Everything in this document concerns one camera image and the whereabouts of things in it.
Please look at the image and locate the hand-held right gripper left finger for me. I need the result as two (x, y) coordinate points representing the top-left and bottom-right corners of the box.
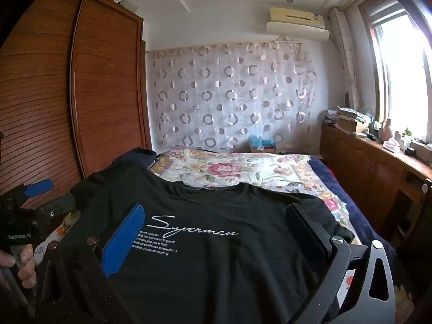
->
(34, 203), (146, 324)

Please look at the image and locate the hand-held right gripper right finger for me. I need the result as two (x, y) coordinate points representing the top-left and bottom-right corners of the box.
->
(285, 203), (396, 324)

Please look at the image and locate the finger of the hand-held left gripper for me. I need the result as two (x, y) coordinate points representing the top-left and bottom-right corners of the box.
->
(37, 192), (77, 225)
(15, 180), (55, 204)

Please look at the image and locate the black printed t-shirt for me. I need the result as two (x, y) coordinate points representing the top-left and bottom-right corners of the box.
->
(69, 167), (355, 324)

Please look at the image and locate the person's left hand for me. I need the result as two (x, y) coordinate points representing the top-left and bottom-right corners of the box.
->
(0, 245), (37, 289)

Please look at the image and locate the navy blue blanket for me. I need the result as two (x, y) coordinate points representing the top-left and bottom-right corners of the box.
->
(309, 155), (400, 264)

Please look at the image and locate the folded navy garment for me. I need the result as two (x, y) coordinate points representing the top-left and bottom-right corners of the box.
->
(116, 147), (158, 176)

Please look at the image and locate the small cardboard box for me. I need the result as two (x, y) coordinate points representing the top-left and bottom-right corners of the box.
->
(250, 144), (278, 154)

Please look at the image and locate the long wooden cabinet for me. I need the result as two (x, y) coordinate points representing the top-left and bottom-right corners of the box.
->
(319, 123), (432, 244)

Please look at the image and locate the floral blanket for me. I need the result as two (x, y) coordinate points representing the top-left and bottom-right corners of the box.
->
(150, 148), (352, 244)

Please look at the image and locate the blue toy at bedhead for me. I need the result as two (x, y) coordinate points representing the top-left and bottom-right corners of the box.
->
(249, 134), (275, 148)

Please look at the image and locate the brown wooden wardrobe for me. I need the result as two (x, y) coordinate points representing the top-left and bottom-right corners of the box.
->
(0, 0), (152, 210)

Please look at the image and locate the open cardboard box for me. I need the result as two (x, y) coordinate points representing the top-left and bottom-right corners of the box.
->
(337, 116), (369, 134)

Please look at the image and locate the dark patterned cloth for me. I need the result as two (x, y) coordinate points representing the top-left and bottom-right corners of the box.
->
(337, 106), (372, 124)

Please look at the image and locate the pink bottle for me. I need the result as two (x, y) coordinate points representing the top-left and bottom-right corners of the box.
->
(381, 119), (394, 142)

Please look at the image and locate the bunched patterned window curtain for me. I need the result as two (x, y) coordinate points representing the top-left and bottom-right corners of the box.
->
(330, 7), (362, 109)

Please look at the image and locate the window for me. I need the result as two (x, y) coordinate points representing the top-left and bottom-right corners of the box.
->
(358, 0), (432, 142)

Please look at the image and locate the white air conditioner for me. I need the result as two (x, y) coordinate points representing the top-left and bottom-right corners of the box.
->
(266, 6), (330, 42)

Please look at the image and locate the circle patterned wall curtain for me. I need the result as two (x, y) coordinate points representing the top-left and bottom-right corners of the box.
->
(147, 40), (318, 154)

